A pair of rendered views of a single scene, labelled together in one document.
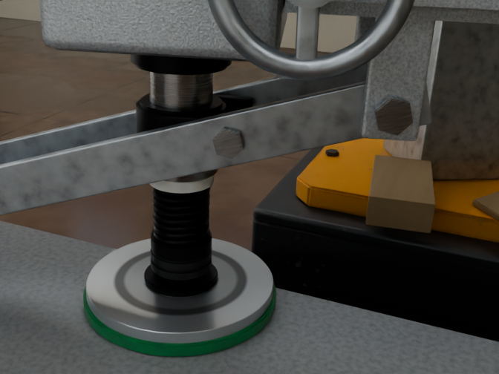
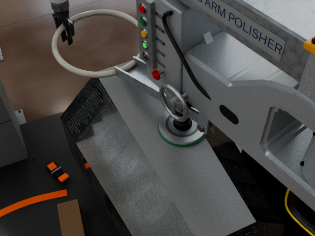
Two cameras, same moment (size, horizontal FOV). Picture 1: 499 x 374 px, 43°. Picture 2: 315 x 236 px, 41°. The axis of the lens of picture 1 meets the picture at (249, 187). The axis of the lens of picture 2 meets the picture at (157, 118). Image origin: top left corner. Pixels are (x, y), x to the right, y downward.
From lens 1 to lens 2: 1.32 m
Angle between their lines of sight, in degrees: 47
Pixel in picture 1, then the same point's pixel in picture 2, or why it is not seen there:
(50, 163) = (154, 91)
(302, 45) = (172, 112)
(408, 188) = not seen: hidden behind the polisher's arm
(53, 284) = (161, 106)
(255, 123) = not seen: hidden behind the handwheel
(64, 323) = (154, 119)
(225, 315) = (179, 139)
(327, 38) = not seen: outside the picture
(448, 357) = (217, 179)
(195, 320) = (172, 137)
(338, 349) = (197, 161)
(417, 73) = (205, 123)
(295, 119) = (191, 114)
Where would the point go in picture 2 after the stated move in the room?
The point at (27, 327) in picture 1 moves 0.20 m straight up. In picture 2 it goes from (147, 116) to (145, 85)
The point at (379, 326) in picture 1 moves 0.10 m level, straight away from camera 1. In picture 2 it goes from (213, 162) to (233, 153)
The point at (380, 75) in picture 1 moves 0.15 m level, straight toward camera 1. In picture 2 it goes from (199, 119) to (164, 136)
